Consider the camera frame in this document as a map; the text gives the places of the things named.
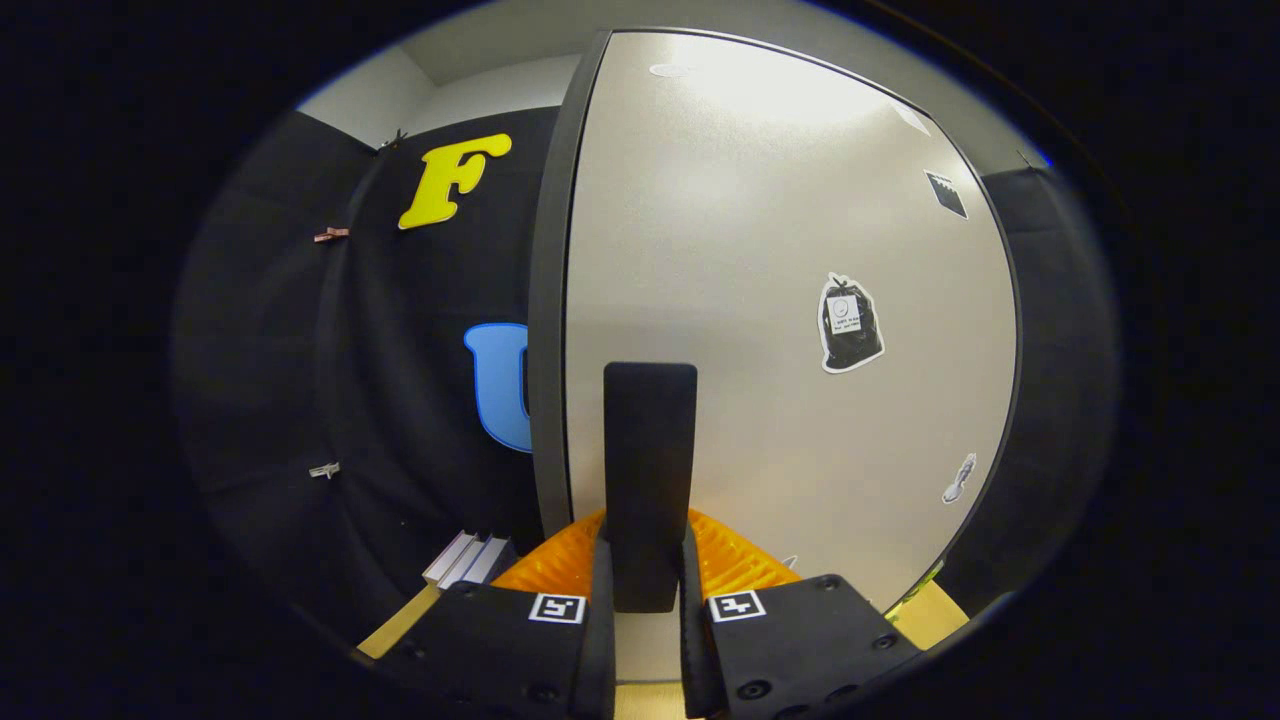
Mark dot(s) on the black binder clip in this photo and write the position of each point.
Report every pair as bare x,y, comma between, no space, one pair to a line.
396,140

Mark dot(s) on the grey shoe cabinet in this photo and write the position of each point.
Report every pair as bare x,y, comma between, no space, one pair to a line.
548,300

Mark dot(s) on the silver clip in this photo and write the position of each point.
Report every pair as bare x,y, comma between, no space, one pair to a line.
324,470

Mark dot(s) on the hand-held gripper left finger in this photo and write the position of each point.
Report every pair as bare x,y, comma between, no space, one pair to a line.
603,650

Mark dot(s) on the red clip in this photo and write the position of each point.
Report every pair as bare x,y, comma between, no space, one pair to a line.
331,235

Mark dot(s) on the black backdrop cloth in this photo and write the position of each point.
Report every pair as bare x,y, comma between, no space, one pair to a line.
280,350

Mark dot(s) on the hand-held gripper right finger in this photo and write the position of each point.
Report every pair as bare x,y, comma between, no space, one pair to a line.
695,660

